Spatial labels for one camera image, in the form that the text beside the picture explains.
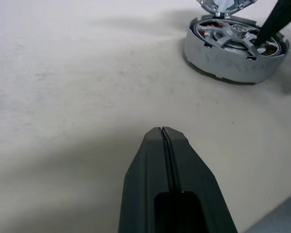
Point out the grey round motor housing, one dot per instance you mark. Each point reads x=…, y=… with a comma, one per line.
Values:
x=218, y=65

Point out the grey hinged housing lid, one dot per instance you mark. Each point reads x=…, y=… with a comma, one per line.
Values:
x=223, y=6

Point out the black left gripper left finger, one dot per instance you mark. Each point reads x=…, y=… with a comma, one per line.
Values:
x=145, y=179

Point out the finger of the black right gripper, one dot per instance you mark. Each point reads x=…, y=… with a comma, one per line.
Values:
x=279, y=19

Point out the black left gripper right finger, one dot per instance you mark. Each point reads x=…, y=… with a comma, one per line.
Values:
x=196, y=174

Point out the silver spoked rotor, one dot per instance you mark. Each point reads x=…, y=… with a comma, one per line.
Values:
x=223, y=34

